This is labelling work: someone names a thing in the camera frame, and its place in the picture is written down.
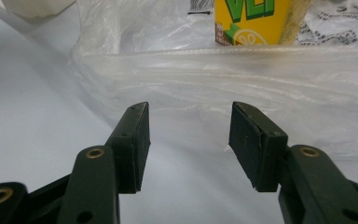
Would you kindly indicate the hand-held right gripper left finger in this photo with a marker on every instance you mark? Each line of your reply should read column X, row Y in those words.
column 130, row 149

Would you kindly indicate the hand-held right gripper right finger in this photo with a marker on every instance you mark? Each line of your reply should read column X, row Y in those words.
column 254, row 152

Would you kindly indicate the clear plastic bag smiley print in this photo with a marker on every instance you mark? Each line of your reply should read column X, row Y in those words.
column 199, row 77

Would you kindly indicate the yellow drink carton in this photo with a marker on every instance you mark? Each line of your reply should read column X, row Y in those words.
column 261, row 28

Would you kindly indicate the white plastic bin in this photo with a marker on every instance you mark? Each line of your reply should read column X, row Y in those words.
column 37, row 7

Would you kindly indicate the white table cover sheet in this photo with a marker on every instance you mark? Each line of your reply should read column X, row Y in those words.
column 28, row 109

